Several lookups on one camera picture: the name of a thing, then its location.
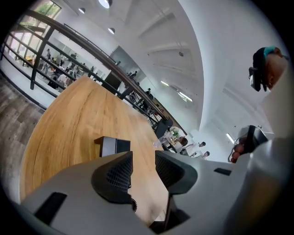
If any large window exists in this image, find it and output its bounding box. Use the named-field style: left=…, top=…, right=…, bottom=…
left=6, top=0, right=62, bottom=62

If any person's face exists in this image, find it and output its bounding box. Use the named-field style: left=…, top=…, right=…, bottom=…
left=261, top=48, right=290, bottom=91

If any black head-mounted camera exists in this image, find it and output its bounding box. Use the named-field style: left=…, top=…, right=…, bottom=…
left=249, top=66, right=265, bottom=92

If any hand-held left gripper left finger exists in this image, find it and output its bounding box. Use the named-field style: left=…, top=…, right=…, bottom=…
left=20, top=151, right=159, bottom=235

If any small black box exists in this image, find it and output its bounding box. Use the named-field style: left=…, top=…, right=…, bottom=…
left=94, top=136, right=131, bottom=158

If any person's right hand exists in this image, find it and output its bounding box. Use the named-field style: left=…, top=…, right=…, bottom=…
left=230, top=142, right=245, bottom=164

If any clear plastic water bottle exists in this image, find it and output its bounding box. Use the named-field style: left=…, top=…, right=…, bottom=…
left=153, top=137, right=166, bottom=148

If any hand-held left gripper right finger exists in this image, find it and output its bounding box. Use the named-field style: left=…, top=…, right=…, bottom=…
left=155, top=150, right=249, bottom=222

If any thin black balcony railing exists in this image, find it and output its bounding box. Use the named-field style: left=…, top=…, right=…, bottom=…
left=63, top=22, right=117, bottom=64

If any black office chair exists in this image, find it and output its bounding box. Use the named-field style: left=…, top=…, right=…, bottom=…
left=155, top=119, right=174, bottom=139

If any teal hair clip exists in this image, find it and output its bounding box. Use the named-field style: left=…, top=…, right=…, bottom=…
left=263, top=45, right=278, bottom=56

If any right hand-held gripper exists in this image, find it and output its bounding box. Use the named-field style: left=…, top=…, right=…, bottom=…
left=236, top=125, right=269, bottom=155

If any grey glass partition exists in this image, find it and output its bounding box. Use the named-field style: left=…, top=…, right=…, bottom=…
left=109, top=45, right=141, bottom=78

